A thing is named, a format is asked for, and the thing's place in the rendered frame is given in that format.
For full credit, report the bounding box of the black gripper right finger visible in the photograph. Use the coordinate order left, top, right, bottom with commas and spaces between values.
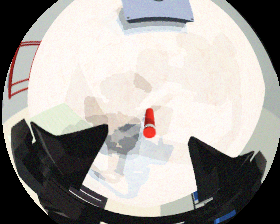
187, 136, 255, 203

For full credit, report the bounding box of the red peg with white band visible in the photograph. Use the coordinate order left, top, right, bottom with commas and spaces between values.
144, 108, 155, 138

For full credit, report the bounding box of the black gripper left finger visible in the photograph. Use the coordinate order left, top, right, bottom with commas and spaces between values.
30, 121, 109, 191

